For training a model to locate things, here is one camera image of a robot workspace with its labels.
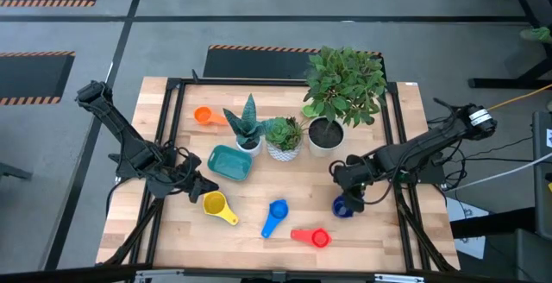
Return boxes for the dark box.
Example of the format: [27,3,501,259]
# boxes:
[450,207,552,283]

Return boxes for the black crossbar with silver brackets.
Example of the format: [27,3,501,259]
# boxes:
[0,263,552,283]

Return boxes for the grey cabinet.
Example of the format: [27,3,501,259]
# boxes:
[532,110,552,241]

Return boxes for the black aluminium table frame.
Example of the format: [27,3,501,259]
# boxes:
[95,69,461,275]

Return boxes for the medium blue measuring cup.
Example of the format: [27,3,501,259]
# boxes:
[260,198,290,240]

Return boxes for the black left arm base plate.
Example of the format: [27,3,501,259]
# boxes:
[107,152,173,180]

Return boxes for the orange measuring cup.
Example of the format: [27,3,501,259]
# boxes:
[193,105,229,127]

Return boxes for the green object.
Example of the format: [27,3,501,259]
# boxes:
[519,26,552,44]

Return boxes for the white cable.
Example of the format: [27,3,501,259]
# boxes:
[448,151,552,193]

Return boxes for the red measuring cup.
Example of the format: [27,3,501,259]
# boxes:
[290,227,333,249]

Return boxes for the black floor cables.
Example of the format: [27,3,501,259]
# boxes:
[426,114,536,192]

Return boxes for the black metal stand legs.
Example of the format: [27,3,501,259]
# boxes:
[468,0,552,90]

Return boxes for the white floor sheet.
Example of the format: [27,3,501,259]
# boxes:
[446,196,486,261]

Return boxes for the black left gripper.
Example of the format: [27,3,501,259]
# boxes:
[170,151,220,204]

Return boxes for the snake plant in white pot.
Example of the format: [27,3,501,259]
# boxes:
[222,93,271,158]

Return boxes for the leafy plant in white pot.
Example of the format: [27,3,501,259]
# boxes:
[301,45,388,159]

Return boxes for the teal plastic basket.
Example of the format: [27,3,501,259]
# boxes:
[206,144,254,183]

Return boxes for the dark furniture foot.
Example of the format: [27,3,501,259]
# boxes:
[0,161,34,180]

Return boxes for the succulent in patterned pot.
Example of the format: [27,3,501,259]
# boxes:
[262,116,305,163]

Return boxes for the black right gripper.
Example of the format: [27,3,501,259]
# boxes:
[330,153,379,214]

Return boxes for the yellow measuring cup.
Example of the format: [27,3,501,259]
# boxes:
[202,190,240,227]

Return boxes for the yellow extension cord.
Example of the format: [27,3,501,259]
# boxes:
[486,83,552,111]

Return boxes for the navy blue measuring cup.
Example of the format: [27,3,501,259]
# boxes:
[331,194,355,220]

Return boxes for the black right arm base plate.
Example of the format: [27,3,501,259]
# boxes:
[387,161,445,186]

